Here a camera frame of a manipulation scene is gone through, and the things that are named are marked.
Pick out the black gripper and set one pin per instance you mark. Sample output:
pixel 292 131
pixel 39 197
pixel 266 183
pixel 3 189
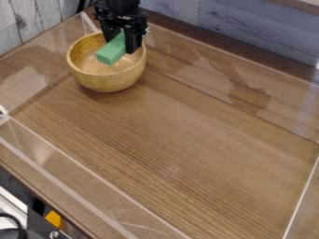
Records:
pixel 119 14

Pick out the green rectangular block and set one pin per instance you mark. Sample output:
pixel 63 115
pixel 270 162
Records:
pixel 112 51

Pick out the brown wooden bowl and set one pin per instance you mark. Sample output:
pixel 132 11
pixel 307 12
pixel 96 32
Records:
pixel 98 76

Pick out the yellow label block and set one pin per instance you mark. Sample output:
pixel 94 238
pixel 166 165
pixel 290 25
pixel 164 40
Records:
pixel 55 219

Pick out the black device with screw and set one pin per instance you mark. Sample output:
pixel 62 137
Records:
pixel 39 225

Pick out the clear acrylic tray wall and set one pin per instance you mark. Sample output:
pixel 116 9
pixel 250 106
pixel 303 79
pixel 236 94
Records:
pixel 91 204

